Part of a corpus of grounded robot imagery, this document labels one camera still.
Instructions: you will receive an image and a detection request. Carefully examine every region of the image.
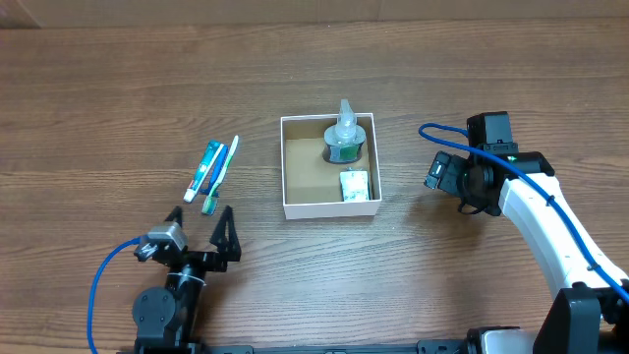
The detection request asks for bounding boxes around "green white soap packet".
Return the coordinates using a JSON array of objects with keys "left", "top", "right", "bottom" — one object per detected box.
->
[{"left": 339, "top": 169, "right": 371, "bottom": 202}]

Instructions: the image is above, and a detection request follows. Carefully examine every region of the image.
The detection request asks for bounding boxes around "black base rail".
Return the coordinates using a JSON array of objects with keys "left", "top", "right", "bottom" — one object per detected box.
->
[{"left": 122, "top": 339, "right": 468, "bottom": 354}]

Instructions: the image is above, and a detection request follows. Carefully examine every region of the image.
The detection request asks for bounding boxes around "clear pump soap bottle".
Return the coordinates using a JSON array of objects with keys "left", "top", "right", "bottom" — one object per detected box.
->
[{"left": 322, "top": 99, "right": 367, "bottom": 164}]

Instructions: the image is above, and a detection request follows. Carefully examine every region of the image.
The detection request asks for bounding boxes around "green white toothbrush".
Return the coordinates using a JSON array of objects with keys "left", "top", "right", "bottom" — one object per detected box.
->
[{"left": 201, "top": 135, "right": 240, "bottom": 215}]

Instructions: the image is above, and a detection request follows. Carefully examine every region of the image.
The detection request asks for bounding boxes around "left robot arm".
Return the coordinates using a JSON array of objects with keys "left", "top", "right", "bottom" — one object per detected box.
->
[{"left": 132, "top": 206, "right": 242, "bottom": 353}]

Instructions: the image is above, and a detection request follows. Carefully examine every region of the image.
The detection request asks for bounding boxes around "white teal toothpaste tube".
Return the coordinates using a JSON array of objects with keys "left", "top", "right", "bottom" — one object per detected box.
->
[{"left": 183, "top": 141, "right": 224, "bottom": 203}]

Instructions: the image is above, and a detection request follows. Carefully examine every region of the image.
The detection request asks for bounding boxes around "white cardboard box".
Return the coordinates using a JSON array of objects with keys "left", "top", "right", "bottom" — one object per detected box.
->
[{"left": 280, "top": 113, "right": 382, "bottom": 219}]

